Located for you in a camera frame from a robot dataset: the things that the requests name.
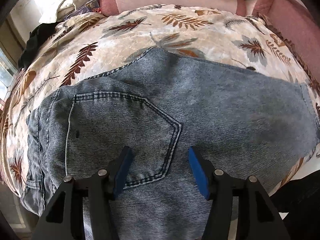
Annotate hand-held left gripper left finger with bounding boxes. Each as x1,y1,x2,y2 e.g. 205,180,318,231
31,146,133,240

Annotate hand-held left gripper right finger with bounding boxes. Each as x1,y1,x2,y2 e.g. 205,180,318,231
188,146,292,240

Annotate blue denim pants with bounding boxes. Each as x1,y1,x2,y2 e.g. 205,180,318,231
20,47,318,240

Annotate leaf-print blanket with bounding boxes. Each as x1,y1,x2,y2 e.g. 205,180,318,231
0,4,320,198

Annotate window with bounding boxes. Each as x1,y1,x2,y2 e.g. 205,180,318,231
0,47,15,88

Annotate black cloth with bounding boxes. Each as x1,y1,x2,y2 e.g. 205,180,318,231
17,22,59,69

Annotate purple patterned cloth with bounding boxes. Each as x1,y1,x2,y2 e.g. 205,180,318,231
64,1,102,20

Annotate white cloth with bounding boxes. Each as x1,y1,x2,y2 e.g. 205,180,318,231
40,0,100,23

